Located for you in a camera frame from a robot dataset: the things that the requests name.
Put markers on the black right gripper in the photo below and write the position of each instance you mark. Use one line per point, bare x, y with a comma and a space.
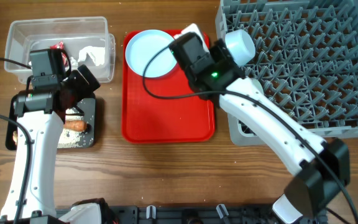
220, 53

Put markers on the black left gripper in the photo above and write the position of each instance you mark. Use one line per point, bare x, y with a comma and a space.
84, 89

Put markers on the light blue bowl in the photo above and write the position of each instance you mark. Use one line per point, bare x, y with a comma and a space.
241, 46

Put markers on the white napkin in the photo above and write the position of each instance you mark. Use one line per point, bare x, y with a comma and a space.
96, 54

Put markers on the red snack wrapper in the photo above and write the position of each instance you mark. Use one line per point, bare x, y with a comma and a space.
60, 45

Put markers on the mint green bowl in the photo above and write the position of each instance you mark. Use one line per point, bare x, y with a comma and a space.
257, 87

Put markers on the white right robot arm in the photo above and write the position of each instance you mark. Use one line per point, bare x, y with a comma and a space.
320, 169

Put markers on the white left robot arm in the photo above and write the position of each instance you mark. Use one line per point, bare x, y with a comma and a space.
40, 115

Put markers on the black food waste tray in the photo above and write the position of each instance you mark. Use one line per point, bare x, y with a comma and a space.
87, 104

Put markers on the grey dishwasher rack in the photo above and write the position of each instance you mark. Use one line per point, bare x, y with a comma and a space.
306, 58

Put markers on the clear plastic bin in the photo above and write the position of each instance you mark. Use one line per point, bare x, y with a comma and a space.
75, 32

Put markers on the light blue plate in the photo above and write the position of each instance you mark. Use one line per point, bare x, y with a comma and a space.
143, 46

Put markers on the red plastic tray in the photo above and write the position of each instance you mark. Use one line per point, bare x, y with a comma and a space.
146, 119

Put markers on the brown food scrap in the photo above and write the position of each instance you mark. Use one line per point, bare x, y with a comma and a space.
15, 137

